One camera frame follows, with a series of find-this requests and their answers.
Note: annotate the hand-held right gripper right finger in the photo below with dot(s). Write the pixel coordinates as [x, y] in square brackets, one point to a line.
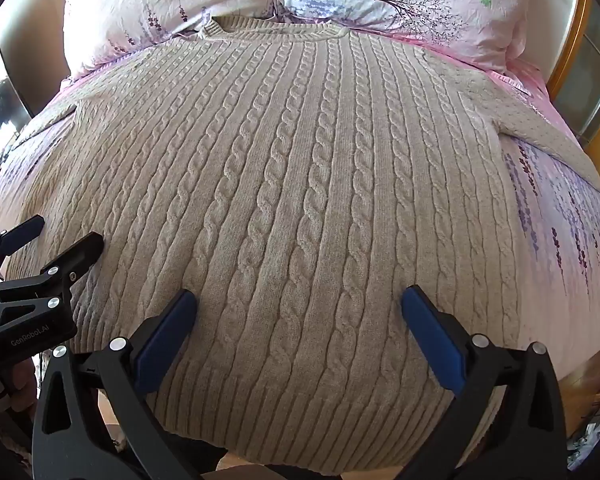
[432, 340]

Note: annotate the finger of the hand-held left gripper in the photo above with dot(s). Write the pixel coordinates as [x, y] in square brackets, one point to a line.
[80, 255]
[17, 239]

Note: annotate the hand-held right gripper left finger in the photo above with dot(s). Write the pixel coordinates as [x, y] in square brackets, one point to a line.
[166, 340]

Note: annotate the dark glossy panel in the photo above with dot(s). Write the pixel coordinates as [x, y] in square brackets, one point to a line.
[7, 90]

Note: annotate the pink floral bed sheet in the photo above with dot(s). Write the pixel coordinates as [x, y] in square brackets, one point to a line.
[555, 240]

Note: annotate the pink floral pillow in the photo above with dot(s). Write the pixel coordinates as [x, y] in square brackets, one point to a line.
[170, 5]

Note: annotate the wooden framed cabinet door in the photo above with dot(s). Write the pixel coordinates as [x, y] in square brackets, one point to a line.
[587, 85]

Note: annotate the pink pillow with green leaf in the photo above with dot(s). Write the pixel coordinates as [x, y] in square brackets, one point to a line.
[420, 10]

